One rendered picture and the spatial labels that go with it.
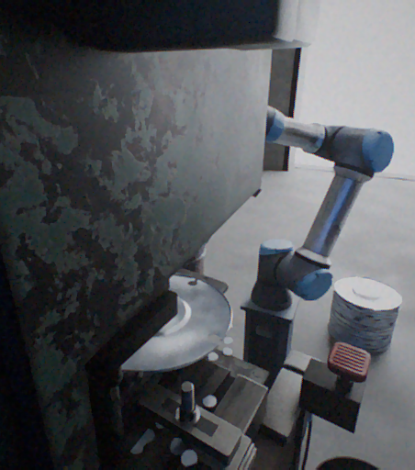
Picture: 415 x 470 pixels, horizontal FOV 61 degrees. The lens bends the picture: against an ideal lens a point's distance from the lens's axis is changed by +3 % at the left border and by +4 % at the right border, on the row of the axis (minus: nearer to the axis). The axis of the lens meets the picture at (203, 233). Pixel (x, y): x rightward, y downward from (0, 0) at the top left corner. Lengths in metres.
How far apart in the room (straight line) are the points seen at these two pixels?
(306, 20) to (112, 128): 0.12
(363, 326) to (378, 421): 0.41
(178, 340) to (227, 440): 0.17
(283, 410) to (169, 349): 0.24
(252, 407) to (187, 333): 0.15
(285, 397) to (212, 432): 0.24
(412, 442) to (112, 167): 1.53
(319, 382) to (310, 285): 0.45
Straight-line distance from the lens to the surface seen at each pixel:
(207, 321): 0.65
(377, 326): 1.84
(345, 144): 1.11
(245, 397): 0.64
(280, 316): 1.25
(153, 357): 0.59
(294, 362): 0.83
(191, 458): 0.58
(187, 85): 0.30
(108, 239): 0.24
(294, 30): 0.19
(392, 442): 1.61
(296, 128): 1.07
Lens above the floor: 1.19
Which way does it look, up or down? 24 degrees down
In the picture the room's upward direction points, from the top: straight up
